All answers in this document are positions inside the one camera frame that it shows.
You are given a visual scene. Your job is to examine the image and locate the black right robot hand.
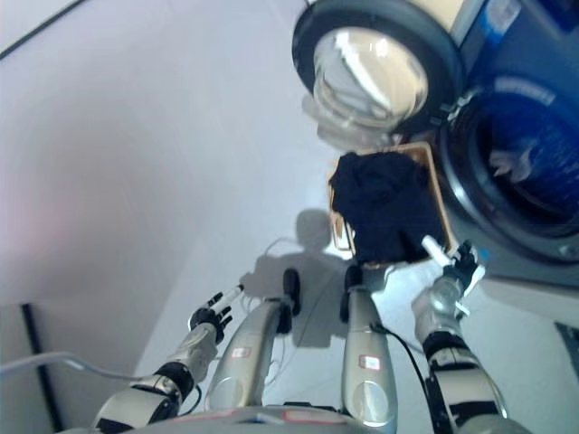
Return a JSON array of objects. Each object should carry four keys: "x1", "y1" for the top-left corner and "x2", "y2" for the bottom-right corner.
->
[{"x1": 421, "y1": 234, "x2": 488, "y2": 296}]

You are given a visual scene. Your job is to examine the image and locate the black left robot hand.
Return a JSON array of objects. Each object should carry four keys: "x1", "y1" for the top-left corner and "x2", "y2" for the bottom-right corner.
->
[{"x1": 188, "y1": 284, "x2": 245, "y2": 343}]

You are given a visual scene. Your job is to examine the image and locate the dark grey washing machine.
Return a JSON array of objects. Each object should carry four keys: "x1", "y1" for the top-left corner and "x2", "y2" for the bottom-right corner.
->
[{"x1": 432, "y1": 0, "x2": 579, "y2": 278}]

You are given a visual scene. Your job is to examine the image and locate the tan wicker laundry basket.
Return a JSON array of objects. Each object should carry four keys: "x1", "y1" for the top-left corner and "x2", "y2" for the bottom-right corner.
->
[{"x1": 326, "y1": 140, "x2": 456, "y2": 271}]

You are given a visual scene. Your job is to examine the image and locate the dark navy clothes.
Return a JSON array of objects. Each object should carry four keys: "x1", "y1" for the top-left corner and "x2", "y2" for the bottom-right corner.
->
[{"x1": 328, "y1": 151, "x2": 448, "y2": 267}]

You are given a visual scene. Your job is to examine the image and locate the silver left robot leg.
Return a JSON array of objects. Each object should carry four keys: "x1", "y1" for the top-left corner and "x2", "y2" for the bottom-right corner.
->
[{"x1": 206, "y1": 297, "x2": 295, "y2": 410}]

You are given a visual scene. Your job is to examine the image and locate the white appliance plinth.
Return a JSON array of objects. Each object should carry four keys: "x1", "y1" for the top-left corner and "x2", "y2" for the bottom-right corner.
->
[{"x1": 478, "y1": 274, "x2": 579, "y2": 323}]

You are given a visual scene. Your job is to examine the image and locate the black left robot foot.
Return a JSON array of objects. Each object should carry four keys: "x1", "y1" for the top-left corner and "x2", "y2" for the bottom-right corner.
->
[{"x1": 281, "y1": 268, "x2": 302, "y2": 316}]

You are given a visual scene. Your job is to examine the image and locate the black robot foot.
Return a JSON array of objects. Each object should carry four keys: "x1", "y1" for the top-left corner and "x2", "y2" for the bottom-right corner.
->
[
  {"x1": 344, "y1": 265, "x2": 364, "y2": 291},
  {"x1": 281, "y1": 268, "x2": 302, "y2": 316}
]

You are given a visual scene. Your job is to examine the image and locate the black right robot foot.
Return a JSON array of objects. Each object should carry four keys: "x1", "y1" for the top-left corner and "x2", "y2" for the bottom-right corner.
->
[{"x1": 344, "y1": 265, "x2": 364, "y2": 291}]

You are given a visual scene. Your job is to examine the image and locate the dark floor object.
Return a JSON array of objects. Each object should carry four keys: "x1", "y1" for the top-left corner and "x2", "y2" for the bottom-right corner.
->
[{"x1": 554, "y1": 318, "x2": 579, "y2": 363}]

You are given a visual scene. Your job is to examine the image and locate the round glass washer door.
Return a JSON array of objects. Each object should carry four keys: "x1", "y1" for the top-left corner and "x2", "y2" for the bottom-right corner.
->
[{"x1": 291, "y1": 0, "x2": 467, "y2": 154}]

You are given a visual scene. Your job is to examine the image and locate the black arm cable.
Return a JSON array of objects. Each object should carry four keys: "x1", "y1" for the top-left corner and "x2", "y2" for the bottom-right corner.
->
[{"x1": 369, "y1": 322, "x2": 433, "y2": 433}]

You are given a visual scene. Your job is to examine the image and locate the grey thick cable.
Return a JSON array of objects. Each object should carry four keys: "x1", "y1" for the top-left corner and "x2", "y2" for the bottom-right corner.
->
[{"x1": 0, "y1": 351, "x2": 156, "y2": 382}]

